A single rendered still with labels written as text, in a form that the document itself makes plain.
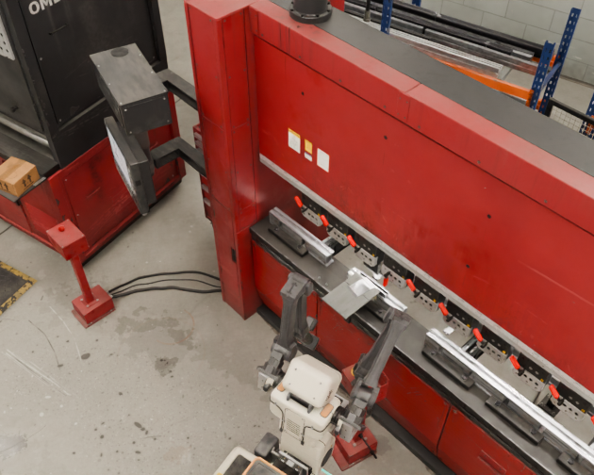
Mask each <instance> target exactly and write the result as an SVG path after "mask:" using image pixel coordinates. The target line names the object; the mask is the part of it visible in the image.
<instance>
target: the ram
mask: <svg viewBox="0 0 594 475"><path fill-rule="evenodd" d="M254 47H255V66H256V101H257V119H258V137H259V153H260V154H262V155H263V156H265V157H266V158H268V159H269V160H270V161H271V162H272V163H273V164H275V165H276V166H278V167H279V168H280V169H282V170H283V171H285V172H286V173H288V174H289V175H291V176H292V177H293V178H295V179H296V180H297V181H299V182H300V183H302V184H303V185H304V186H306V187H307V188H309V189H310V190H312V191H313V192H314V193H316V194H317V195H319V196H320V197H321V198H323V199H324V200H325V201H326V202H327V203H329V204H330V205H332V206H333V207H335V208H336V209H337V210H339V211H340V212H342V213H343V214H344V215H346V216H347V217H348V218H350V219H351V220H353V221H354V222H356V223H357V224H359V225H360V226H361V227H363V228H364V229H365V230H367V231H368V232H370V233H371V234H372V235H374V236H375V237H377V238H378V239H380V240H381V241H382V242H384V243H385V244H387V245H388V247H390V248H391V249H393V250H394V251H395V252H397V253H398V254H400V255H401V256H403V257H404V258H405V259H407V260H408V261H410V262H411V263H412V264H414V265H415V266H416V267H418V268H419V269H421V270H422V271H424V272H425V273H427V274H428V275H429V276H431V277H432V278H433V279H435V280H436V281H438V282H439V283H440V284H442V285H443V286H445V287H446V288H448V289H449V290H450V291H451V292H452V293H454V294H455V295H456V296H458V297H459V298H461V299H462V300H463V301H465V302H466V303H468V304H469V305H471V306H472V307H473V308H475V309H476V310H478V311H479V312H480V313H482V314H483V315H484V316H486V317H487V318H489V319H490V320H492V321H493V322H495V323H496V324H497V325H499V326H500V327H501V328H503V329H504V330H505V331H506V332H507V333H509V334H510V335H512V336H513V337H515V338H516V339H517V340H519V341H520V342H522V343H523V344H524V345H526V346H527V347H529V348H530V349H531V350H533V351H534V352H536V353H537V354H539V355H540V356H541V357H543V358H544V359H546V360H547V361H548V362H550V363H551V364H552V365H554V366H555V367H557V368H558V369H560V370H561V371H563V372H564V373H565V374H567V375H568V376H569V377H570V378H571V379H573V380H574V381H575V382H577V383H578V384H580V385H581V386H583V387H584V388H586V389H587V390H588V391H590V392H591V393H592V394H594V235H593V234H591V233H590V232H588V231H587V230H585V229H584V228H582V227H580V226H579V225H577V224H575V223H574V222H572V221H570V220H568V219H566V218H564V217H563V216H561V215H559V214H558V213H556V212H554V211H553V210H551V209H549V208H548V207H547V206H545V205H543V204H541V203H539V202H538V201H536V200H534V199H533V198H531V197H529V196H528V195H526V194H524V193H523V192H521V191H519V190H517V189H516V188H513V187H512V186H510V185H508V184H507V183H505V182H504V181H503V180H501V179H499V178H497V177H496V176H494V175H492V174H491V173H489V172H487V171H485V170H483V169H482V168H480V167H478V166H476V165H475V164H473V163H471V162H470V161H468V160H467V159H466V158H464V157H462V156H460V155H458V154H456V153H455V152H453V151H451V150H450V149H448V148H446V147H445V146H443V145H441V144H440V143H438V142H436V141H435V140H433V139H430V138H429V137H427V136H425V135H424V134H423V133H421V132H420V131H418V130H416V129H415V128H413V127H411V126H409V125H408V124H406V123H404V122H403V121H400V120H399V119H397V118H395V117H394V116H392V115H390V114H388V113H387V112H385V111H384V110H383V109H381V108H379V107H378V106H375V105H374V104H372V103H370V102H368V101H367V100H365V99H363V98H362V97H360V96H358V95H357V94H355V93H353V92H352V91H350V90H348V89H346V88H344V87H342V86H341V85H340V84H338V83H337V82H335V81H333V80H332V79H330V78H328V77H327V76H325V75H323V74H321V73H319V72H317V71H316V70H314V69H312V68H311V67H309V66H307V65H306V64H304V63H303V62H301V61H300V60H298V59H296V58H295V57H292V56H291V55H289V54H287V53H286V52H284V51H282V50H280V49H279V48H277V47H275V46H274V45H272V44H270V43H269V42H267V41H265V40H263V39H261V38H260V37H259V36H257V35H254ZM289 129H290V130H292V131H293V132H295V133H296V134H298V135H299V136H300V153H298V152H297V151H295V150H294V149H292V148H291V147H290V146H289ZM305 140H307V141H309V142H310V143H312V154H311V153H309V152H308V151H306V150H305ZM318 148H319V149H321V150H322V151H324V152H325V153H327V154H328V155H329V172H327V171H325V170H324V169H322V168H321V167H319V166H318V165H317V149H318ZM305 152H306V153H308V154H309V155H311V156H312V161H310V160H309V159H308V158H306V157H305ZM260 162H262V163H263V164H264V165H266V166H267V167H268V168H270V169H271V170H273V171H274V172H276V173H277V174H278V175H280V176H281V177H282V178H284V179H285V180H287V181H288V182H289V183H291V184H292V185H293V186H294V187H296V188H297V189H299V190H300V191H301V192H302V193H304V194H305V195H306V196H308V197H309V198H311V199H312V200H313V201H315V202H316V203H317V204H319V205H321V206H322V207H323V208H325V209H326V210H327V211H329V212H330V213H331V214H333V215H334V216H336V217H337V218H338V219H340V220H341V221H343V222H344V223H346V224H347V225H348V226H350V227H351V228H352V229H354V230H355V231H356V232H357V233H358V234H360V235H361V236H362V237H364V238H365V239H367V240H368V241H370V242H371V243H372V244H374V245H375V246H376V247H378V248H379V249H380V250H382V251H383V252H385V253H386V254H388V255H389V256H390V257H392V258H393V259H394V260H396V261H397V262H399V263H400V264H401V265H403V266H404V267H405V268H407V269H408V270H410V271H411V272H413V273H414V274H415V275H417V276H418V277H419V278H421V279H422V280H423V281H424V282H425V283H427V284H428V285H429V286H431V287H433V288H434V289H435V290H437V291H438V292H439V293H441V294H442V295H443V296H445V297H446V298H448V299H449V300H450V301H452V302H453V303H455V304H456V305H458V306H459V307H460V308H462V309H463V310H464V311H466V312H467V313H468V314H470V315H471V316H473V317H474V318H475V319H477V320H478V321H480V322H481V323H483V324H484V325H485V326H486V327H487V328H488V329H490V330H491V331H492V332H494V333H495V334H497V335H498V336H500V337H501V338H502V339H504V340H505V341H507V342H508V343H509V344H511V345H512V346H513V347H515V348H516V349H517V350H519V351H520V352H522V353H523V354H525V355H526V356H527V357H529V358H530V359H532V360H533V361H534V362H536V363H537V364H538V365H540V366H541V367H542V368H544V369H546V370H547V371H548V372H549V373H550V374H551V375H553V376H554V377H556V378H557V379H558V380H560V381H561V382H562V383H564V384H565V385H567V386H568V387H570V388H571V389H572V390H574V391H575V392H576V393H578V394H579V395H581V396H582V397H583V398H585V399H586V400H587V401H589V402H590V403H592V404H593V405H594V400H592V399H591V398H589V397H588V395H586V394H585V393H584V392H582V391H581V390H579V389H578V388H577V387H575V386H574V385H572V384H571V383H569V382H568V381H567V380H565V379H564V378H563V377H561V376H560V375H558V374H557V373H556V372H554V371H553V370H552V369H550V368H548V367H547V366H546V365H544V364H543V363H542V362H540V361H539V360H537V359H536V358H535V357H533V356H532V355H531V354H530V353H528V352H527V351H526V350H524V349H523V348H522V347H520V346H519V345H517V344H516V343H515V342H513V341H512V340H511V339H509V338H508V337H506V336H505V335H503V334H502V333H501V332H499V331H498V330H496V329H495V328H494V327H492V326H491V325H490V324H488V323H487V322H485V321H484V320H483V319H481V318H480V317H478V316H477V315H475V314H474V313H473V312H471V311H470V310H469V309H468V308H467V307H465V306H464V305H463V304H461V303H460V302H458V301H457V300H455V299H454V298H453V297H451V296H450V295H449V294H447V293H446V292H444V291H443V290H442V289H440V288H439V287H437V286H436V285H434V284H433V283H432V282H430V281H429V280H427V279H426V278H425V277H423V276H422V275H421V274H419V273H418V272H416V271H415V270H413V269H412V268H411V267H409V266H408V265H406V264H405V262H403V261H402V260H401V259H399V258H398V257H396V256H395V255H394V254H392V253H391V252H389V251H388V250H386V249H385V248H384V247H382V246H381V245H380V244H378V243H377V242H375V241H374V240H373V239H371V238H370V237H368V236H367V235H365V234H364V233H363V232H361V231H360V230H359V229H357V228H356V227H354V226H353V225H352V224H350V223H349V222H348V221H346V220H344V219H343V218H342V217H341V216H340V215H339V214H337V213H336V212H334V211H333V210H332V209H330V208H329V207H328V206H326V205H324V204H323V203H322V202H320V201H319V200H318V199H316V198H315V197H313V196H312V195H311V194H309V193H308V192H307V191H305V190H304V189H302V188H301V187H299V186H298V185H297V184H295V183H294V182H292V181H291V180H290V179H288V178H287V177H286V176H285V175H284V174H282V173H281V172H279V171H278V170H277V169H275V168H274V167H272V166H271V165H270V164H268V163H267V162H266V161H264V160H263V159H261V158H260Z"/></svg>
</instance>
